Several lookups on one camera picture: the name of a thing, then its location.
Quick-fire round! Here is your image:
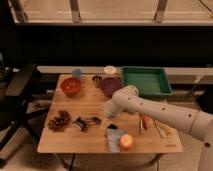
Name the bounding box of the black handled dish brush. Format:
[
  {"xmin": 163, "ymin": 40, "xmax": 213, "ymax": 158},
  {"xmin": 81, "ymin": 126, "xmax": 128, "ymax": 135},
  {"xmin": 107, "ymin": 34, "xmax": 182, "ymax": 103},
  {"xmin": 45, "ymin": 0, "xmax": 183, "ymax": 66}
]
[{"xmin": 89, "ymin": 117, "xmax": 117, "ymax": 129}]

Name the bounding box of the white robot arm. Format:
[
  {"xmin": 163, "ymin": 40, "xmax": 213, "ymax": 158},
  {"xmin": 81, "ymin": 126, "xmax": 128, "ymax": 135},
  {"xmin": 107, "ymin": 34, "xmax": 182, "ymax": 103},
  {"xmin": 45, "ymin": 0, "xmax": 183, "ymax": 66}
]
[{"xmin": 104, "ymin": 85, "xmax": 213, "ymax": 171}]

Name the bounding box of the purple bowl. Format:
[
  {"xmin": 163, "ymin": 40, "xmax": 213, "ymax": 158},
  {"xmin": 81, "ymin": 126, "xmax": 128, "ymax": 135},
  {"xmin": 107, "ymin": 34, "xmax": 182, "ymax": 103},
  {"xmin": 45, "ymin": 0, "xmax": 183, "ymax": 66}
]
[{"xmin": 100, "ymin": 77, "xmax": 121, "ymax": 97}]

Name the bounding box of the red bowl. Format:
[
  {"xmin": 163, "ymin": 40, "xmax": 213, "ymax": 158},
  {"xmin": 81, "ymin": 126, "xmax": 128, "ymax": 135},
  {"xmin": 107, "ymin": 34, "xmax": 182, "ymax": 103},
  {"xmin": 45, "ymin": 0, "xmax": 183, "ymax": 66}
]
[{"xmin": 61, "ymin": 77, "xmax": 81, "ymax": 97}]

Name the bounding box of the small metal cup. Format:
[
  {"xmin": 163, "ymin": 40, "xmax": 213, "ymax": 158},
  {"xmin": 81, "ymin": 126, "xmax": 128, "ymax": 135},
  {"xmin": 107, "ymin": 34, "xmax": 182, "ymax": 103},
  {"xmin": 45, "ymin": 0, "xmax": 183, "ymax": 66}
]
[{"xmin": 92, "ymin": 75, "xmax": 102, "ymax": 88}]

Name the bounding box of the small blue cup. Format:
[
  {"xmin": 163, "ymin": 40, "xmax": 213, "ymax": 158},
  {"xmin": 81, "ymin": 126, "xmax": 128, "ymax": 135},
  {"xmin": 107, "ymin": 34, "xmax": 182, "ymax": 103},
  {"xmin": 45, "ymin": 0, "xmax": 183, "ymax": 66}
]
[{"xmin": 72, "ymin": 69, "xmax": 82, "ymax": 79}]

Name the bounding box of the small metal peeler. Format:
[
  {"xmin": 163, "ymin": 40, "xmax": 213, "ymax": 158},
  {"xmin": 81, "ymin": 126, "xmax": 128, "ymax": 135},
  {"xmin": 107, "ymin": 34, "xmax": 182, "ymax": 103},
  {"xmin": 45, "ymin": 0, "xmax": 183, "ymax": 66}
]
[{"xmin": 139, "ymin": 114, "xmax": 143, "ymax": 134}]

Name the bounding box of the green plastic tray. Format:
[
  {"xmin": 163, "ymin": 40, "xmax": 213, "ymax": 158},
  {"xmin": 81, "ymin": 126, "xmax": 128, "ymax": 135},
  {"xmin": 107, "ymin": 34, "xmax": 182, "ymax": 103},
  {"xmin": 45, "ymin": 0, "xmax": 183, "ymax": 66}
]
[{"xmin": 121, "ymin": 66, "xmax": 172, "ymax": 98}]

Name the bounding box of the black binder clip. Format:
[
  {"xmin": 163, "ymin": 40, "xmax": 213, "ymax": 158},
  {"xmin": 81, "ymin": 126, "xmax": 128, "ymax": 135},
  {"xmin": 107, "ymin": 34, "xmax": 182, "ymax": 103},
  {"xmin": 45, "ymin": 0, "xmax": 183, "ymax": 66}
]
[{"xmin": 73, "ymin": 117, "xmax": 87, "ymax": 131}]

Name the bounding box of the blue grey cloth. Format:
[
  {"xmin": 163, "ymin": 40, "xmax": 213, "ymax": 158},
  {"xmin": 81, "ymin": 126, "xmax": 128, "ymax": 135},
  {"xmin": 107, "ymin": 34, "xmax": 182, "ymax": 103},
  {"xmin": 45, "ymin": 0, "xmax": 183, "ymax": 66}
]
[{"xmin": 106, "ymin": 129, "xmax": 126, "ymax": 153}]

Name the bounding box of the orange carrot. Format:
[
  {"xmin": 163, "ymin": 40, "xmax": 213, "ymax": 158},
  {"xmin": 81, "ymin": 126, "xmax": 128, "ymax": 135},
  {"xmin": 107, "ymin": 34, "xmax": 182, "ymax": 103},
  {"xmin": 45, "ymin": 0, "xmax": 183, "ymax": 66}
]
[{"xmin": 142, "ymin": 115, "xmax": 152, "ymax": 130}]

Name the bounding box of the red yellow apple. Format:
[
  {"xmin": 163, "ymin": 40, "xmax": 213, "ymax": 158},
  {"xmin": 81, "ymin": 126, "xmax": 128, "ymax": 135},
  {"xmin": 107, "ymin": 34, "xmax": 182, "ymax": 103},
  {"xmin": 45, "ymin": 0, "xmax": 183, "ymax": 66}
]
[{"xmin": 119, "ymin": 134, "xmax": 133, "ymax": 150}]

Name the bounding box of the bunch of dark grapes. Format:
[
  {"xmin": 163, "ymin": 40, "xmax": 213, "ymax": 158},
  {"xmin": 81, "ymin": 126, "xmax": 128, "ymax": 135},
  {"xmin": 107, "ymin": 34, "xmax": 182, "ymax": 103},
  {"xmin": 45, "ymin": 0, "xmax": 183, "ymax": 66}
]
[{"xmin": 48, "ymin": 110, "xmax": 71, "ymax": 132}]

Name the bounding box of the black office chair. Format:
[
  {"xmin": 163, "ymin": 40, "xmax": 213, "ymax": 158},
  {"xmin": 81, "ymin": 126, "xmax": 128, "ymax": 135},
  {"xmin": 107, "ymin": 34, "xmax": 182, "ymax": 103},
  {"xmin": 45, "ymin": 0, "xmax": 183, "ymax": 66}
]
[{"xmin": 0, "ymin": 53, "xmax": 51, "ymax": 168}]

